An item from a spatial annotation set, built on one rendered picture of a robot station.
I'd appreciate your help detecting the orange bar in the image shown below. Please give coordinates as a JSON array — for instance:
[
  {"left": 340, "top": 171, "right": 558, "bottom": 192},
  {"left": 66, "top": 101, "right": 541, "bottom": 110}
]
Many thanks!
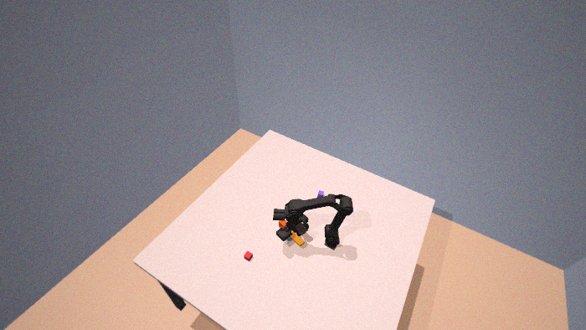
[{"left": 279, "top": 220, "right": 305, "bottom": 247}]

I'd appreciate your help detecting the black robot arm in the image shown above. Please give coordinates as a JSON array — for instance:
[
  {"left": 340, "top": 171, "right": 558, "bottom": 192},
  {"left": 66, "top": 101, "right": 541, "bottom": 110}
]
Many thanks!
[{"left": 273, "top": 193, "right": 353, "bottom": 250}]

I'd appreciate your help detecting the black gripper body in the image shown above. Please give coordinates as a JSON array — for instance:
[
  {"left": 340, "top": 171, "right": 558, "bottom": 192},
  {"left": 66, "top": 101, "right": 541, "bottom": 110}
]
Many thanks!
[{"left": 276, "top": 214, "right": 309, "bottom": 241}]

